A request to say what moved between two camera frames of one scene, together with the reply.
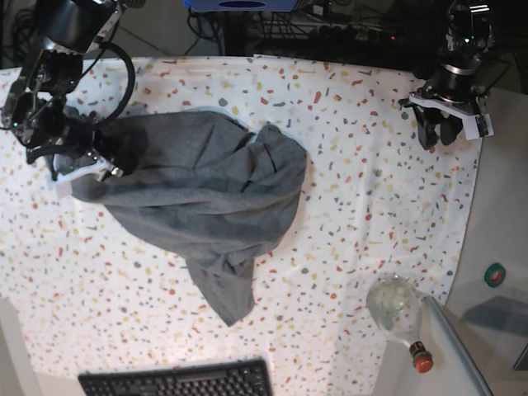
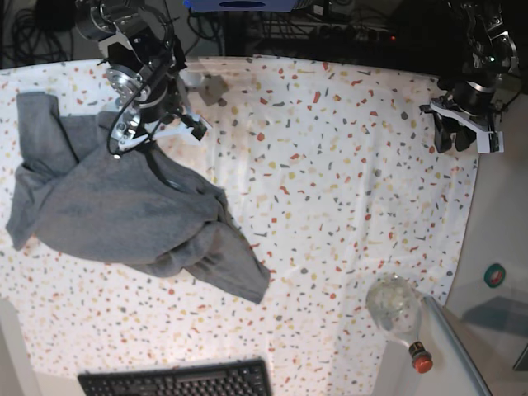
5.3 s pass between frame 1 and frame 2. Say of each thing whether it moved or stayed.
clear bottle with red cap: stayed
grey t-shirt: moved
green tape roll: stayed
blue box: stayed
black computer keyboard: stayed
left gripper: moved
